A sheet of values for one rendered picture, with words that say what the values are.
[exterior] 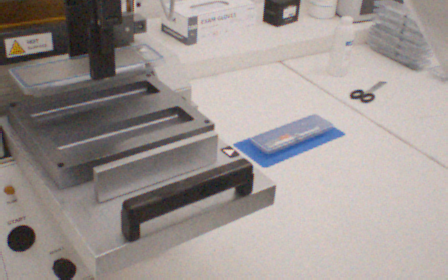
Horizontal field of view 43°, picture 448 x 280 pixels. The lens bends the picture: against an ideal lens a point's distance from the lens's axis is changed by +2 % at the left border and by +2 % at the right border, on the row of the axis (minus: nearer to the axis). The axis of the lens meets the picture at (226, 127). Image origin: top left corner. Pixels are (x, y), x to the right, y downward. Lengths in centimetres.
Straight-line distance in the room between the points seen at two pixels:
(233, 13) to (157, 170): 92
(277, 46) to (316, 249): 70
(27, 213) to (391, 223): 57
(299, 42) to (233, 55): 21
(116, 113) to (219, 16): 79
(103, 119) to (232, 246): 31
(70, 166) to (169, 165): 10
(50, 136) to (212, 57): 75
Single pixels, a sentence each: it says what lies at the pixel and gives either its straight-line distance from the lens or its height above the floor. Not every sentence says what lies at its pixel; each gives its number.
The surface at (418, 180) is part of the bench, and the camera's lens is 111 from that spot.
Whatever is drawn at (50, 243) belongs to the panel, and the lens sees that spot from 80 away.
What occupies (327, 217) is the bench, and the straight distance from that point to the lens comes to 96.
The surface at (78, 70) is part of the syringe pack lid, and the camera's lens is 72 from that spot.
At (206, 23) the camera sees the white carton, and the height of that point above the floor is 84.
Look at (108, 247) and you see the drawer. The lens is 56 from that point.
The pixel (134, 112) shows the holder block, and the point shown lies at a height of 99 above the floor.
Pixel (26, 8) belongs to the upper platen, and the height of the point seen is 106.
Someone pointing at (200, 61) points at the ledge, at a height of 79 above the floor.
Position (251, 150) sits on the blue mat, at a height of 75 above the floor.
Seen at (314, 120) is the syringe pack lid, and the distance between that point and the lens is 119.
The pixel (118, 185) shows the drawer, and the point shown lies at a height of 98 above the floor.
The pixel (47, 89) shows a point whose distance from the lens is 69.
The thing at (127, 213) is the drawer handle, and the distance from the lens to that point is 54.
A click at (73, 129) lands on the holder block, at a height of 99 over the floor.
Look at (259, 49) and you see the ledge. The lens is 144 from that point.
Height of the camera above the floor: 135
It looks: 31 degrees down
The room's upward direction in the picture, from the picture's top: 4 degrees clockwise
